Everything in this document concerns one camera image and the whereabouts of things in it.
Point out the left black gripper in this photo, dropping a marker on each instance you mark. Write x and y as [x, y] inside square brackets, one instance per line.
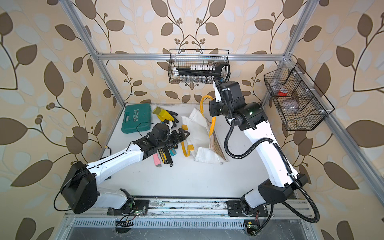
[177, 139]

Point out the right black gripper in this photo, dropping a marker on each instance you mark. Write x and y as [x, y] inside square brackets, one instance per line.
[214, 111]

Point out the white canvas pouch yellow handles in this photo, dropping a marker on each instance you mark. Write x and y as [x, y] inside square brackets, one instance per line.
[202, 143]

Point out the teal utility knife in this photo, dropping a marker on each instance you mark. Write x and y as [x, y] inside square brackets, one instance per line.
[172, 152]

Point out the yellow black utility knife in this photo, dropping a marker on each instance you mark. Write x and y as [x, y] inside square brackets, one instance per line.
[163, 157]

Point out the pink utility knife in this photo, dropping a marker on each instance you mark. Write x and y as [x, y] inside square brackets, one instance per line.
[157, 161]

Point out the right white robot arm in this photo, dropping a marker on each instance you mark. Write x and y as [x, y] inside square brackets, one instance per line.
[250, 118]

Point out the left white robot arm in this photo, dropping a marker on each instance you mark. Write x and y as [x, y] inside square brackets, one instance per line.
[81, 188]

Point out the long black utility knife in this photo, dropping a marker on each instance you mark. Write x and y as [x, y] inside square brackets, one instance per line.
[169, 158]

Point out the yellow and grey work glove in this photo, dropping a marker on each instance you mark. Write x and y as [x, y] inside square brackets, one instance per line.
[167, 117]

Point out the socket set in basket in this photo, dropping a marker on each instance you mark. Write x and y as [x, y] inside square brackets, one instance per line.
[204, 74]

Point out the green plastic tool case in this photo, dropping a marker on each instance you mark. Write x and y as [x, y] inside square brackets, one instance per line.
[137, 118]

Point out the red item in basket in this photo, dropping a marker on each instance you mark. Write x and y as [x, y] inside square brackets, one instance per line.
[283, 92]

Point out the back black wire basket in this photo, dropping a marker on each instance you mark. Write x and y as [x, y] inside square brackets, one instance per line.
[188, 57]

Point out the black wire basket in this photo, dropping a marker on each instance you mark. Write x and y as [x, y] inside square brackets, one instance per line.
[305, 106]
[188, 57]

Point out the right black wire basket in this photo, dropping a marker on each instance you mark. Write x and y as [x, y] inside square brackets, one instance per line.
[305, 106]

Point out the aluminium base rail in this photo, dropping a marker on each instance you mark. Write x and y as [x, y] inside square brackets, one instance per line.
[205, 208]

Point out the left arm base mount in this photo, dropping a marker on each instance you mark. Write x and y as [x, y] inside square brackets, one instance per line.
[131, 207]

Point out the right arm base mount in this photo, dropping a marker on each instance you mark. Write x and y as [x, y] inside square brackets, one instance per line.
[240, 208]

